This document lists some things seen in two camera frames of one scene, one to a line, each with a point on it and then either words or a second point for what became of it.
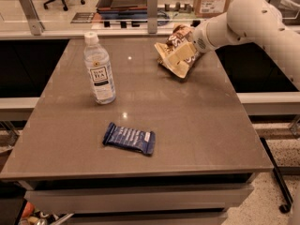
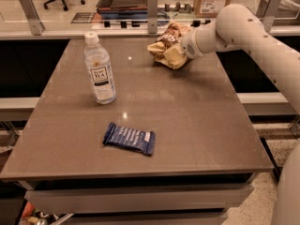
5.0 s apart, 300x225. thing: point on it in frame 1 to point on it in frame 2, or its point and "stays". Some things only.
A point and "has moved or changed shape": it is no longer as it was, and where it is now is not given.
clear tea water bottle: (99, 69) stays
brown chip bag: (179, 53) has moved or changed shape
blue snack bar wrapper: (127, 137) stays
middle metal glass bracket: (152, 10) stays
